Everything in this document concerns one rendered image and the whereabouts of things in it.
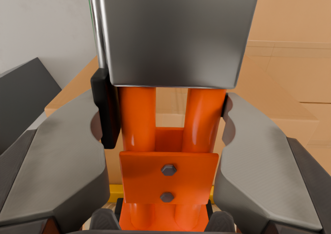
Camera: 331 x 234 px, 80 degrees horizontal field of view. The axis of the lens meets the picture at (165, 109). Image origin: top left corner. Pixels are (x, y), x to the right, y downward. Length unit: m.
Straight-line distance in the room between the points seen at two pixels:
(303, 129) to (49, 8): 1.26
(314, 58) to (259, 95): 0.46
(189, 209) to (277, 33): 0.63
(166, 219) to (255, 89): 0.28
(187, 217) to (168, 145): 0.07
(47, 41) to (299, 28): 1.22
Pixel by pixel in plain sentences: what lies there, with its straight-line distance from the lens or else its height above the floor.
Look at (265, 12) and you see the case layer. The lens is 0.70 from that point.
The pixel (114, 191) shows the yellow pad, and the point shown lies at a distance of 0.38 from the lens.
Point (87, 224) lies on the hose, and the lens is 0.36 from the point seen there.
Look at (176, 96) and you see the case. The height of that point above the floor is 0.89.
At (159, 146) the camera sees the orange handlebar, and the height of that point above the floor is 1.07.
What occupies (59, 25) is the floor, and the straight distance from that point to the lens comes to 1.33.
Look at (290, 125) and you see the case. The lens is 0.35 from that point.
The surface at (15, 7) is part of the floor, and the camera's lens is 1.43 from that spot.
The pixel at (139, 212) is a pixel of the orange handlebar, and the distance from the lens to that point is 0.18.
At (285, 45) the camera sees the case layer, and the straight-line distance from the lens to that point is 0.76.
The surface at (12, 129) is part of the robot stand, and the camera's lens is 1.14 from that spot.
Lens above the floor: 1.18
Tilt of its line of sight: 58 degrees down
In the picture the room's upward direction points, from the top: 180 degrees counter-clockwise
